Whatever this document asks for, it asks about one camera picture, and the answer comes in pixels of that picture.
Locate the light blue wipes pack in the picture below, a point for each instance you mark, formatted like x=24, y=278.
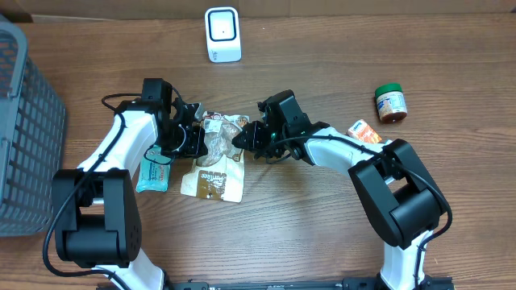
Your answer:
x=154, y=171

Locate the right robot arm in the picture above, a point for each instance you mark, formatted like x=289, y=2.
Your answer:
x=401, y=200

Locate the orange small snack packet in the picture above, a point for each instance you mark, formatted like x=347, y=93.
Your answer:
x=362, y=131

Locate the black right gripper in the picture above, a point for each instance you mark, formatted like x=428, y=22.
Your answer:
x=257, y=142

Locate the beige brown snack bag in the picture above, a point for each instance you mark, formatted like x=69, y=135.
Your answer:
x=219, y=175

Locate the white barcode scanner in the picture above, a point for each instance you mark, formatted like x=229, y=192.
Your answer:
x=223, y=35

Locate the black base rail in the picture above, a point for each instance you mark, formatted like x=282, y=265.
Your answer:
x=282, y=285

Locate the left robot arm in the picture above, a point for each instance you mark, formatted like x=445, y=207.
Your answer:
x=96, y=228

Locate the grey plastic mesh basket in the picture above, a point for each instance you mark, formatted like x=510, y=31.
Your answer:
x=33, y=126

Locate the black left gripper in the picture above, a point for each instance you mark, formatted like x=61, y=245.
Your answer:
x=196, y=147

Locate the green lid seasoning jar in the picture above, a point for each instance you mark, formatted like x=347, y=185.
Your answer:
x=390, y=102

